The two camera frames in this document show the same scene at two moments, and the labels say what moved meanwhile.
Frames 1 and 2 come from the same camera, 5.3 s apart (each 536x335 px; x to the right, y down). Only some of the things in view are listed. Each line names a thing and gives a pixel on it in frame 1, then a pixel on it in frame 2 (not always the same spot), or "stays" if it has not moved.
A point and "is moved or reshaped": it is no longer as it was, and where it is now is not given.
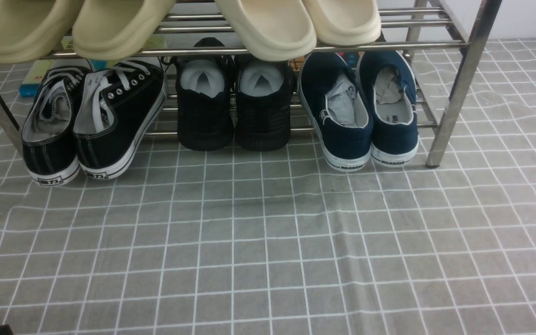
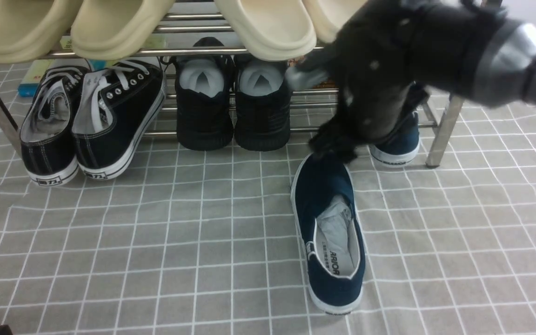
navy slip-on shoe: x=339 y=104 is moved or reshaped
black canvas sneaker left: x=47 y=135 stays
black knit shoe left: x=205 y=98 stays
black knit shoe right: x=263 y=104 stays
